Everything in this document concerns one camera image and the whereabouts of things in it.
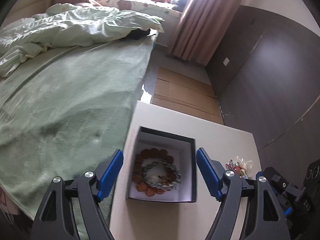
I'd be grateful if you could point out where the floral window seat cushion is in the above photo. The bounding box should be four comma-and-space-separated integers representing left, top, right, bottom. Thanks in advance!
91, 0, 183, 18

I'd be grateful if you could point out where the black garment on bed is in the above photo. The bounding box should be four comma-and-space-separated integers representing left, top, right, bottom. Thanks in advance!
125, 29, 151, 40

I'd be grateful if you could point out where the white butterfly brooch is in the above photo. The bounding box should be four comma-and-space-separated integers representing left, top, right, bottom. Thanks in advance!
236, 156, 254, 179

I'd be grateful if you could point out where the black jewelry box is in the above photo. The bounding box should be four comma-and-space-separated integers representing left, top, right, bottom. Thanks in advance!
126, 127, 197, 203

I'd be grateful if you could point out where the pale green duvet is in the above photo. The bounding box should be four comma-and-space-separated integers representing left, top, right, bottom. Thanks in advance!
1, 3, 164, 78

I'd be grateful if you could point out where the grey stone bead bracelet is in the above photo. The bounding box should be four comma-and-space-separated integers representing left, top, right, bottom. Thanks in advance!
142, 160, 182, 192

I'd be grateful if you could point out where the brown wooden bead bracelet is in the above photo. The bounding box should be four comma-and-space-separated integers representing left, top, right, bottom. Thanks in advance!
131, 147, 176, 197

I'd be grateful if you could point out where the brown cardboard floor sheet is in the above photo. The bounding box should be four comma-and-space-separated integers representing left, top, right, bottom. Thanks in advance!
152, 67, 223, 124

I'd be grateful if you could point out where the pink curtain right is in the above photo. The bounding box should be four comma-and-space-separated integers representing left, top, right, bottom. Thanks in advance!
168, 0, 242, 66

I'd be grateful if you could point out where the white wall switch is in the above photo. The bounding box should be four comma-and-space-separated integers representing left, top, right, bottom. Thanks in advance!
223, 57, 230, 66

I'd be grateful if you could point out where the green bed sheet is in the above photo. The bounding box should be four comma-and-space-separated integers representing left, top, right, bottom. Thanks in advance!
1, 34, 157, 218

